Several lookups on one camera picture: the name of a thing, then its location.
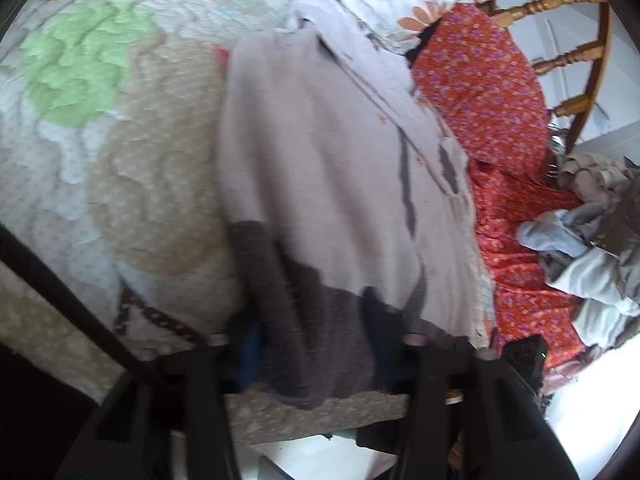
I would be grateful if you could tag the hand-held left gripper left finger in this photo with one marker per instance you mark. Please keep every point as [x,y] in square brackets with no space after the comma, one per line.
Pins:
[248,355]

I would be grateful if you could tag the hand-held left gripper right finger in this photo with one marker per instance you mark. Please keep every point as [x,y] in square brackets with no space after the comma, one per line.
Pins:
[375,325]

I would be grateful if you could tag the beige zip cardigan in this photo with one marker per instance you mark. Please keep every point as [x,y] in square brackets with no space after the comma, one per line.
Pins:
[325,160]

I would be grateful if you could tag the pile of grey clothes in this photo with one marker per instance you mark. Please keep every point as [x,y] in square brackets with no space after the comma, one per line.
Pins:
[595,270]

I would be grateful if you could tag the quilted heart blanket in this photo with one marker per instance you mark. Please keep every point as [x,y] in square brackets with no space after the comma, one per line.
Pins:
[150,160]

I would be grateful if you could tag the red floral cloth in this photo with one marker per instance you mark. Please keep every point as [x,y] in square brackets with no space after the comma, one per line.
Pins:
[490,100]

